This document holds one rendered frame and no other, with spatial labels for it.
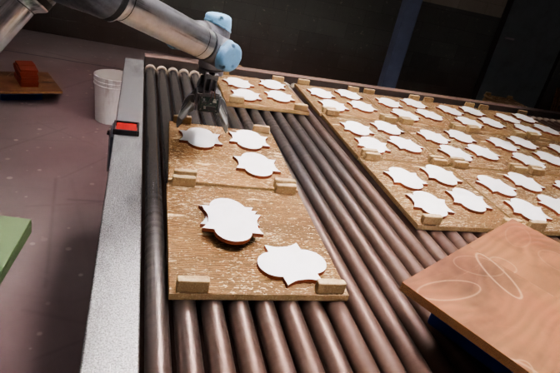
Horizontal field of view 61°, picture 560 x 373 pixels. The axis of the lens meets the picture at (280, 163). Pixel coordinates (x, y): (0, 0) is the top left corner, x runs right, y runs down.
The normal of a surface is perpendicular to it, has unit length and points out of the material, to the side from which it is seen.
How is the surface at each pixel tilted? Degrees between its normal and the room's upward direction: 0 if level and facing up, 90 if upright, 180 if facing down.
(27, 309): 0
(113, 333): 0
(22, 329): 0
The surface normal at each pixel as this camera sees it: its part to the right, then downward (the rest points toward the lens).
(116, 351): 0.20, -0.89
